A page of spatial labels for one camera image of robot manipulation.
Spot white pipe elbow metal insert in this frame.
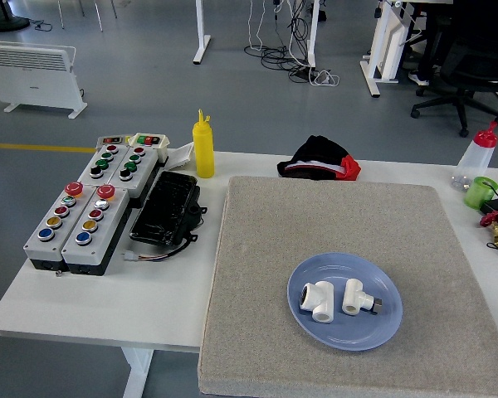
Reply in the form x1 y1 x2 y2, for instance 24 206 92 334
300 280 337 323

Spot blue plate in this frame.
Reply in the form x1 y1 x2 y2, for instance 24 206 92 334
287 251 403 352

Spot yellow squeeze bottle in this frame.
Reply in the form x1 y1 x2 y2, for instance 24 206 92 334
192 109 216 179

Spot grey-brown mat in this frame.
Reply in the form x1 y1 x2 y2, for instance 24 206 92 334
198 175 498 398

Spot black red folded cloth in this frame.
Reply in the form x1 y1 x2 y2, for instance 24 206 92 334
276 134 362 182

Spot white plastic part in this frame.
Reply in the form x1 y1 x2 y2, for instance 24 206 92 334
168 142 196 169

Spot black plastic housing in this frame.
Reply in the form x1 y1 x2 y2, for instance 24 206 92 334
129 170 208 246

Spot grey button box white button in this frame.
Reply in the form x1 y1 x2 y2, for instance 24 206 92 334
61 184 130 277

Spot white desk leg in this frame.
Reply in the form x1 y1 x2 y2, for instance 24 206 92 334
193 0 212 65
305 0 320 69

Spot white table leg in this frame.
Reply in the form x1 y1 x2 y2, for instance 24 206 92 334
121 347 154 398

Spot grey button box green button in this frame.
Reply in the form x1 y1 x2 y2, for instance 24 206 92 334
23 181 99 273

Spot green plastic cup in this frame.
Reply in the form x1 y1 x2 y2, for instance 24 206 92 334
463 176 498 210

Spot clear squeeze bottle red cap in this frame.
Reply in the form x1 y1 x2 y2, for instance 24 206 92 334
451 120 498 192

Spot person's leg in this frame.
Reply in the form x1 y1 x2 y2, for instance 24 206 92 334
408 7 482 87

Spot metal chair legs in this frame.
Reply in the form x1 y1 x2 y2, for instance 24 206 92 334
57 0 118 33

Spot black office chair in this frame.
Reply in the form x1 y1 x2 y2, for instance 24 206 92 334
410 16 498 138

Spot white electric heater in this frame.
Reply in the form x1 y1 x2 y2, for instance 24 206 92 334
0 40 88 120

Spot black fan base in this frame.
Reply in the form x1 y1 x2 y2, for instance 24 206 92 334
0 0 31 32

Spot small white switch box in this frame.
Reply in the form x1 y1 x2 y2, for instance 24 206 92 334
128 132 171 163

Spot wire harness white plug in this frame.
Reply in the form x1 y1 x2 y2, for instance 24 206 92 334
123 234 198 263

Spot tangle of floor cables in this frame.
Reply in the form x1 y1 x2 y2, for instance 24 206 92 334
243 0 340 87

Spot small grey switch box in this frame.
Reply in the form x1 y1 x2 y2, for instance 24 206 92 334
95 134 129 150

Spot white desk frame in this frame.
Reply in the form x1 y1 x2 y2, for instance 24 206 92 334
359 0 424 99

